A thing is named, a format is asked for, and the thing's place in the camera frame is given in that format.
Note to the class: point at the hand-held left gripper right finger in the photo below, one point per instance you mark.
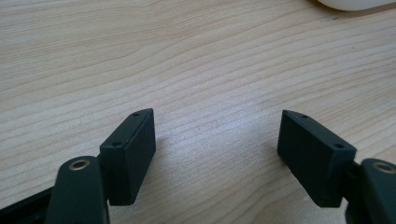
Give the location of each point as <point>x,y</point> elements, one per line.
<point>314,155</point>

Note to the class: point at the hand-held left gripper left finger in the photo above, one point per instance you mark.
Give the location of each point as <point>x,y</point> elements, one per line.
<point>127,155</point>

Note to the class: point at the white round object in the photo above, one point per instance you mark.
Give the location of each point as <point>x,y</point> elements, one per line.
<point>351,3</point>

